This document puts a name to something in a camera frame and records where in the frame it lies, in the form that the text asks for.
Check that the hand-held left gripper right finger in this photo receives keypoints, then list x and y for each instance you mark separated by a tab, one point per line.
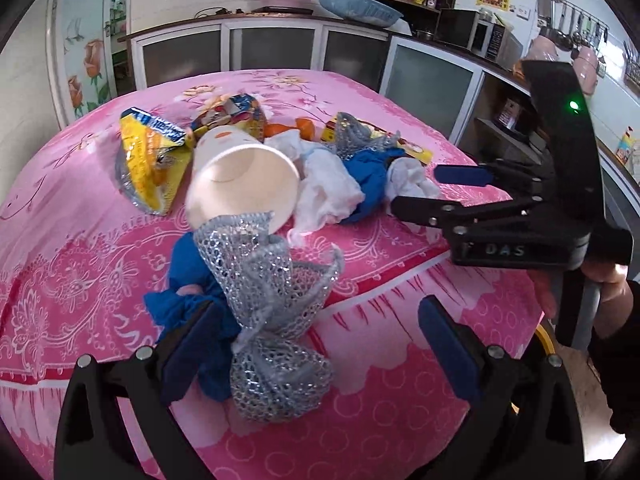
445	345

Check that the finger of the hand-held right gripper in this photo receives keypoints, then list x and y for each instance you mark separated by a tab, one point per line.
460	175
425	210

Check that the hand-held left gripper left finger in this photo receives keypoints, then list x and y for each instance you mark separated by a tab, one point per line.
195	350

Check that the small white tissue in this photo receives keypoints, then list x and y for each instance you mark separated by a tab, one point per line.
410	177

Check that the yellow wrapper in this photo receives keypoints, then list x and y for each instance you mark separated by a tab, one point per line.
417	152

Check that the blue cloth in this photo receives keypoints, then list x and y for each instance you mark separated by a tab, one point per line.
190	270
370	180

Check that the large white tissue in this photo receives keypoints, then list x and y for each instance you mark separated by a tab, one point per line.
325	190

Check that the large silver mesh bow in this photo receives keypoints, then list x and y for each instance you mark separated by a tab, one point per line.
260	270

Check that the small silver mesh bow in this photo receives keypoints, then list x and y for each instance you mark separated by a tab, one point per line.
350	137

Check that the orange peel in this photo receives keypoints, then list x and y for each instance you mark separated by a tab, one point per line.
305	127

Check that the white paper cup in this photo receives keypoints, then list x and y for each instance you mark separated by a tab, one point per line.
240	185

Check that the red and yellow snack packet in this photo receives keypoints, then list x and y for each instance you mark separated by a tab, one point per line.
235	110

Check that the person's right forearm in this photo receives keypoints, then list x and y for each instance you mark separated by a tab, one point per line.
620	370

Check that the person's right hand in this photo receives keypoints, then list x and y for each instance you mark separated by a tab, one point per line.
615	290

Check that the colourful carton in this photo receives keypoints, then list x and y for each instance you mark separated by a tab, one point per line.
627	150

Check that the dark rice cooker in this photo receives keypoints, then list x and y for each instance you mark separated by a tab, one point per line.
512	115

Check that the pink pot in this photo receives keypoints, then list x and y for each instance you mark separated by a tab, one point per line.
586	67
541	50

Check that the clear plastic bag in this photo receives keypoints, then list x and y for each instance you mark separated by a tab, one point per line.
519	71

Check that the row of hanging kitchen utensils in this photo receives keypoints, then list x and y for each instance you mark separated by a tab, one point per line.
582	27

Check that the small metal pot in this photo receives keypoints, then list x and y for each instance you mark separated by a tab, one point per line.
425	35

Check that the black microwave oven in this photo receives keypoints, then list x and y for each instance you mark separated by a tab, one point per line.
455	27

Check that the pink floral tablecloth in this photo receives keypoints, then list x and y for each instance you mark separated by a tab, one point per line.
100	210

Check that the blue plastic basin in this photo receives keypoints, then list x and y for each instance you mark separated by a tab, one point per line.
350	7

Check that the kitchen cabinet with glass doors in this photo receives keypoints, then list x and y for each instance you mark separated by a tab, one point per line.
270	47

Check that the black induction cooker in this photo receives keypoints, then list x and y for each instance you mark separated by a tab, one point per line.
282	10

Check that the floral glass door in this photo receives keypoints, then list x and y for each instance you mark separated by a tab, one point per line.
90	60

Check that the white wall socket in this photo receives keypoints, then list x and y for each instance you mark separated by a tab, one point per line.
522	11

